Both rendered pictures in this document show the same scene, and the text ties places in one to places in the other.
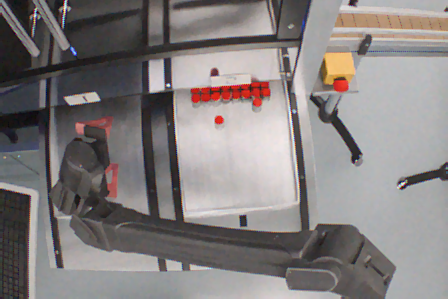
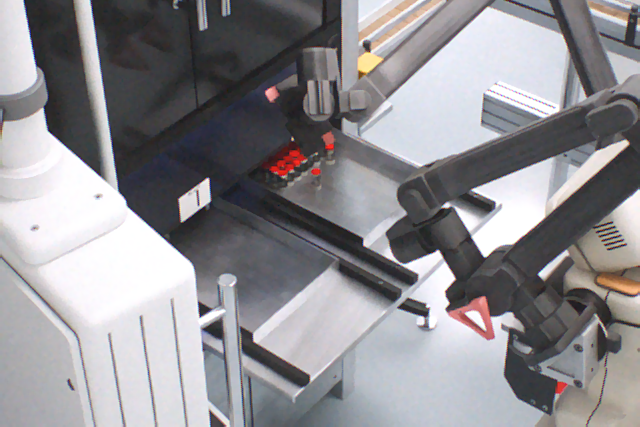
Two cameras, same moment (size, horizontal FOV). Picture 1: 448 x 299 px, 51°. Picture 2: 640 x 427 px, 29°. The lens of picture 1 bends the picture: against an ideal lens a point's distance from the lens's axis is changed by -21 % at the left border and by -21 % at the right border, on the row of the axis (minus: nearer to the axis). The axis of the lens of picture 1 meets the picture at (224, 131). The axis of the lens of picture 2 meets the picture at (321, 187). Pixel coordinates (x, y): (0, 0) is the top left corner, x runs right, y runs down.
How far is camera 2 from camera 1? 192 cm
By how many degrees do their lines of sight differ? 42
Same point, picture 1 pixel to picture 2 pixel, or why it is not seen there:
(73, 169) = (318, 52)
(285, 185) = not seen: hidden behind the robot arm
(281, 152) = (381, 171)
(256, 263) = not seen: outside the picture
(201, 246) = (437, 18)
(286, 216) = not seen: hidden behind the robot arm
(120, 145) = (252, 250)
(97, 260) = (334, 342)
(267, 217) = not seen: hidden behind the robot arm
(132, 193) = (303, 269)
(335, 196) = (444, 368)
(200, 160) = (329, 213)
